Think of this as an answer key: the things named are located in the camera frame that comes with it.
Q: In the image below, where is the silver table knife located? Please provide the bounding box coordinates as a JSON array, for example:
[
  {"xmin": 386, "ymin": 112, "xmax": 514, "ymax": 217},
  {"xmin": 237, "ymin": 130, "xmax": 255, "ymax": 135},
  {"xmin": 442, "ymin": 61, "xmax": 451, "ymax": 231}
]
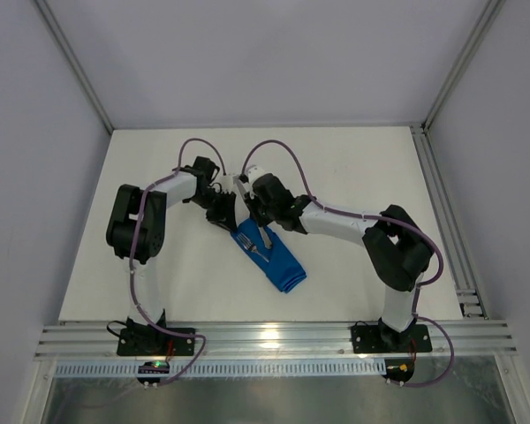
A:
[{"xmin": 233, "ymin": 175, "xmax": 273, "ymax": 250}]

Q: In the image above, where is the silver fork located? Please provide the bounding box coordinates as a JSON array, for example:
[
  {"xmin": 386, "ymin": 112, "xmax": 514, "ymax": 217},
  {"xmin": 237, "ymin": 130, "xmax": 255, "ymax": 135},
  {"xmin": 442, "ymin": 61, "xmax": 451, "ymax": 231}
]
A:
[{"xmin": 236, "ymin": 233, "xmax": 269, "ymax": 262}]

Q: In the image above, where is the blue cloth napkin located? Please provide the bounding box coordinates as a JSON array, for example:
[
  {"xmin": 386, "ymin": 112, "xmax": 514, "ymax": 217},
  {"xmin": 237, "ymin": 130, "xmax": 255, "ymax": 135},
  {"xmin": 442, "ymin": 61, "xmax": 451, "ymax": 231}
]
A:
[{"xmin": 231, "ymin": 218, "xmax": 307, "ymax": 293}]

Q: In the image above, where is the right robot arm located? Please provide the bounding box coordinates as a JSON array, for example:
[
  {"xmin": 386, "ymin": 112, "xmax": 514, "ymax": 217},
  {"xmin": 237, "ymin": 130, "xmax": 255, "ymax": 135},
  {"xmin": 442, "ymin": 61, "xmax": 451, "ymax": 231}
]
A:
[{"xmin": 236, "ymin": 168, "xmax": 435, "ymax": 352}]

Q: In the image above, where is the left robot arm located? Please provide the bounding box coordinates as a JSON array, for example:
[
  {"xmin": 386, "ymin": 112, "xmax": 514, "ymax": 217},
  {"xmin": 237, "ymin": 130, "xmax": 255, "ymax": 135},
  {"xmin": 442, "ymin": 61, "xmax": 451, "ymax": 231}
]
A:
[{"xmin": 106, "ymin": 156, "xmax": 237, "ymax": 355}]

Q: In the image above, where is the left controller board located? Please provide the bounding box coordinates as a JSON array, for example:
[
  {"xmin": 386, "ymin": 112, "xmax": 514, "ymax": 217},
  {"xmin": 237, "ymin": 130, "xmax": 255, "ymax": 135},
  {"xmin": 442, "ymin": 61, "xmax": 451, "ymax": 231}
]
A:
[{"xmin": 136, "ymin": 360, "xmax": 170, "ymax": 386}]

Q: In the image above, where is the controller board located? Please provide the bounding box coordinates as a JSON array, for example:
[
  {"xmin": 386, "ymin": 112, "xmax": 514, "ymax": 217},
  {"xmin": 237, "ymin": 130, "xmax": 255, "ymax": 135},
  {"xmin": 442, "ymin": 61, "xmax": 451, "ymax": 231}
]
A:
[
  {"xmin": 136, "ymin": 360, "xmax": 170, "ymax": 386},
  {"xmin": 382, "ymin": 359, "xmax": 415, "ymax": 386}
]

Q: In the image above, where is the right controller board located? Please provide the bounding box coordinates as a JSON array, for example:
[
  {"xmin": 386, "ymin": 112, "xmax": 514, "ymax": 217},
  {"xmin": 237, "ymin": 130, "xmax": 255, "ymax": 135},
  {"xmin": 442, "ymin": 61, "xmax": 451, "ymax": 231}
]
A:
[{"xmin": 382, "ymin": 359, "xmax": 415, "ymax": 386}]

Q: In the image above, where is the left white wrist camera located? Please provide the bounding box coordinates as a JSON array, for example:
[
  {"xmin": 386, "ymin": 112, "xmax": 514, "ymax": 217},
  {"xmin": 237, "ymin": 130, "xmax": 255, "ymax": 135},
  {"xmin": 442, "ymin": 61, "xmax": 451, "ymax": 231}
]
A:
[{"xmin": 218, "ymin": 174, "xmax": 238, "ymax": 193}]

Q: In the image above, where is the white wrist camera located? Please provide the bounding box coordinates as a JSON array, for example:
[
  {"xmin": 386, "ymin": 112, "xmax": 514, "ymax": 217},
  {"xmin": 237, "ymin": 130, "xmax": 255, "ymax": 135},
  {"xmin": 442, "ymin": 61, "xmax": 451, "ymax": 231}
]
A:
[
  {"xmin": 218, "ymin": 174, "xmax": 238, "ymax": 193},
  {"xmin": 239, "ymin": 164, "xmax": 266, "ymax": 186}
]

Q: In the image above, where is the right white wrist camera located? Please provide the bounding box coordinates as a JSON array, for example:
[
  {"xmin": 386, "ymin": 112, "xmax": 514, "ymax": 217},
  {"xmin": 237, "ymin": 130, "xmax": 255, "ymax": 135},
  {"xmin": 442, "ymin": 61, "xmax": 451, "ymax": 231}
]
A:
[{"xmin": 239, "ymin": 164, "xmax": 266, "ymax": 186}]

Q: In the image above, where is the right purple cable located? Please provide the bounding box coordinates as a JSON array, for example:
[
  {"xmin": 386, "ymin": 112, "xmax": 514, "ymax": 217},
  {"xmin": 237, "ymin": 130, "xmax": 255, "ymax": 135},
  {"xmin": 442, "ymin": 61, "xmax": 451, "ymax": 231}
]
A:
[{"xmin": 244, "ymin": 139, "xmax": 456, "ymax": 388}]

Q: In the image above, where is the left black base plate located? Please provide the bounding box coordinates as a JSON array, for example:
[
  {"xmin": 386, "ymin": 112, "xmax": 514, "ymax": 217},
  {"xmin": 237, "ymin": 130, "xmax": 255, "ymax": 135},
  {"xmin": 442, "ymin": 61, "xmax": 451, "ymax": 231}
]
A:
[{"xmin": 117, "ymin": 325, "xmax": 195, "ymax": 357}]

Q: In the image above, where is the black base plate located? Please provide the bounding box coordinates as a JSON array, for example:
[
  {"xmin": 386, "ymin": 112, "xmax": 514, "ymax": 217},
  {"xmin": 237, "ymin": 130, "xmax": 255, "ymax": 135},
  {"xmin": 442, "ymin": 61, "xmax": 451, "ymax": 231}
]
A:
[
  {"xmin": 350, "ymin": 321, "xmax": 433, "ymax": 353},
  {"xmin": 117, "ymin": 325, "xmax": 195, "ymax": 357}
]

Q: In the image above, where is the slotted grey cable duct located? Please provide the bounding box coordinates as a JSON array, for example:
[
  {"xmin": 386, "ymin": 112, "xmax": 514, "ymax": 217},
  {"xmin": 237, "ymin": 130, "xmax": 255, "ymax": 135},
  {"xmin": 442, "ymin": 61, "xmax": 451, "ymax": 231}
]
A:
[{"xmin": 54, "ymin": 357, "xmax": 384, "ymax": 378}]

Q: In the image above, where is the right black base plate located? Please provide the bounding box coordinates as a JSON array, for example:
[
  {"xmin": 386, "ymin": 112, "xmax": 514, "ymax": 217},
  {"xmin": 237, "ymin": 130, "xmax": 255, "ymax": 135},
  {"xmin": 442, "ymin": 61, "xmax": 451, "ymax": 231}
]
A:
[{"xmin": 350, "ymin": 321, "xmax": 433, "ymax": 353}]

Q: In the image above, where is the right side aluminium rail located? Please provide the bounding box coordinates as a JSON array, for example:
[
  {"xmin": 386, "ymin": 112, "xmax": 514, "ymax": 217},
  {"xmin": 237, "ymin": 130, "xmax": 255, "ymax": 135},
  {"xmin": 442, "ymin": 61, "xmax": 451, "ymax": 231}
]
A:
[{"xmin": 410, "ymin": 125, "xmax": 488, "ymax": 320}]

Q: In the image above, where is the aluminium rail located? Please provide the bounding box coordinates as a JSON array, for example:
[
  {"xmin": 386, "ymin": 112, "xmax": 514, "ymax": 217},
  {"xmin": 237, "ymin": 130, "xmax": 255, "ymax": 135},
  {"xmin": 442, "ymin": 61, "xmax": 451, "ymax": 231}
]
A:
[
  {"xmin": 410, "ymin": 125, "xmax": 488, "ymax": 320},
  {"xmin": 34, "ymin": 320, "xmax": 518, "ymax": 360}
]

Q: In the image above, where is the aluminium front rail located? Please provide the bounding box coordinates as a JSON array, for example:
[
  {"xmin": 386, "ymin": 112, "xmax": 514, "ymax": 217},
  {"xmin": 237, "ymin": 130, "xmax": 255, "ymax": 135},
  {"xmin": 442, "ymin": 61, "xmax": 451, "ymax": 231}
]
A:
[{"xmin": 34, "ymin": 320, "xmax": 518, "ymax": 360}]

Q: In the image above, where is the left aluminium frame post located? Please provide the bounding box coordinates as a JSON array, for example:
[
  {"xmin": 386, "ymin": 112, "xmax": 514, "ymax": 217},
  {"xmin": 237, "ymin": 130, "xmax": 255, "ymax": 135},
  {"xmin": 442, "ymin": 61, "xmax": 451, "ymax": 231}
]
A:
[{"xmin": 32, "ymin": 0, "xmax": 115, "ymax": 135}]

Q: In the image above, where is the aluminium frame post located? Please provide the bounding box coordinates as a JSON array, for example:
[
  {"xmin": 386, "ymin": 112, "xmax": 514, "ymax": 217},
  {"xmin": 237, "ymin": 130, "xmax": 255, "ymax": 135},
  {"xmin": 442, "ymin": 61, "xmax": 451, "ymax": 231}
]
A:
[
  {"xmin": 32, "ymin": 0, "xmax": 115, "ymax": 135},
  {"xmin": 421, "ymin": 0, "xmax": 506, "ymax": 132}
]

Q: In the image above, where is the right aluminium frame post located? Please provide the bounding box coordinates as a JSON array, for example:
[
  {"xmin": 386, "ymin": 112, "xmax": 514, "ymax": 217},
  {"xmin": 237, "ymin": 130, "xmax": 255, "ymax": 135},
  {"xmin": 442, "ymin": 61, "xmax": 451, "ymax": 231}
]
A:
[{"xmin": 421, "ymin": 0, "xmax": 506, "ymax": 132}]

